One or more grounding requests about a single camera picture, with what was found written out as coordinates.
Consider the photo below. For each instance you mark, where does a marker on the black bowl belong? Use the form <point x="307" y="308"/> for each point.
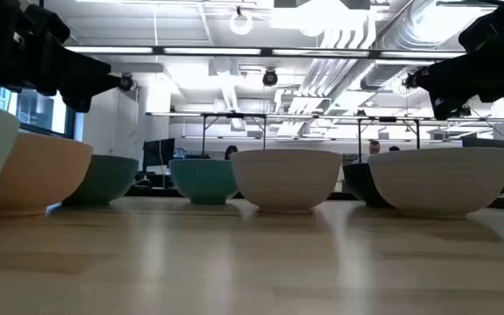
<point x="359" y="184"/>

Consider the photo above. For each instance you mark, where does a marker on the black computer monitor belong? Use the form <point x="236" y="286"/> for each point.
<point x="159" y="153"/>
<point x="486" y="143"/>

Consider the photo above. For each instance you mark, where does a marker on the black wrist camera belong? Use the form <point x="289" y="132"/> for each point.
<point x="79" y="101"/>
<point x="446" y="105"/>

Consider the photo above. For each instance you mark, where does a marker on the person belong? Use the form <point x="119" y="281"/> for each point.
<point x="231" y="152"/>
<point x="394" y="149"/>
<point x="374" y="147"/>

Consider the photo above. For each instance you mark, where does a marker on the dark green bowl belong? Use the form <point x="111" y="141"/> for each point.
<point x="107" y="179"/>

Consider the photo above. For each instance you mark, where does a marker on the white bowl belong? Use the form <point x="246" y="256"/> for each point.
<point x="440" y="179"/>
<point x="284" y="179"/>

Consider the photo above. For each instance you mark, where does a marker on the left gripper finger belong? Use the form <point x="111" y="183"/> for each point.
<point x="96" y="83"/>
<point x="90" y="65"/>

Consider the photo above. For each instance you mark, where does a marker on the turquoise bowl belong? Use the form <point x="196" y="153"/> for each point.
<point x="201" y="179"/>

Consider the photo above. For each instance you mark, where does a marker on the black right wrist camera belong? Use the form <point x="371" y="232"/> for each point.
<point x="446" y="105"/>

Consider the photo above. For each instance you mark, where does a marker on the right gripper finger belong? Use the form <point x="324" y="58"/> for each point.
<point x="446" y="84"/>
<point x="451" y="72"/>

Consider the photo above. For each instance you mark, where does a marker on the overhead light bar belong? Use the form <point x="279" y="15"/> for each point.
<point x="212" y="51"/>

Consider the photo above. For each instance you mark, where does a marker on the window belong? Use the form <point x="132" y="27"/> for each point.
<point x="37" y="109"/>

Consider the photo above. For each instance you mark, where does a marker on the black rig frame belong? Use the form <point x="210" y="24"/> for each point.
<point x="387" y="119"/>
<point x="234" y="115"/>

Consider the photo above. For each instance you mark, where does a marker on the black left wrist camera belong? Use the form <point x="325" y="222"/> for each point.
<point x="79" y="101"/>

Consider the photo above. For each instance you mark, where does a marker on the silver ventilation duct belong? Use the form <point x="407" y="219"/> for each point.
<point x="409" y="26"/>

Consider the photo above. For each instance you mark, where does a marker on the orange bowl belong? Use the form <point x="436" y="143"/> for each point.
<point x="42" y="175"/>

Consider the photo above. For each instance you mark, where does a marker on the black ceiling camera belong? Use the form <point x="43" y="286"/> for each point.
<point x="270" y="78"/>
<point x="126" y="82"/>
<point x="410" y="81"/>

